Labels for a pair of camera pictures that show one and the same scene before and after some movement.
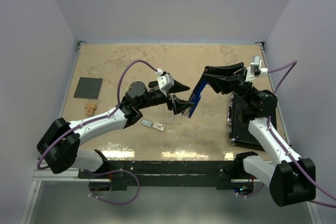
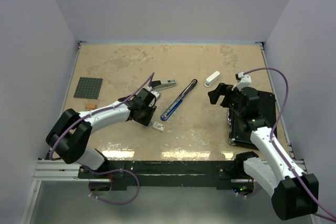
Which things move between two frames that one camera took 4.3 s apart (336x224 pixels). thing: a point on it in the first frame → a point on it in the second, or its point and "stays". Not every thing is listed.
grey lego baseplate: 88,87 stays
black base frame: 221,173 stays
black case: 238,120 stays
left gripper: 178,106 → 151,108
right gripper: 226,83 → 214,95
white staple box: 158,126 stays
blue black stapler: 208,73 → 179,100
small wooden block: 90,108 stays
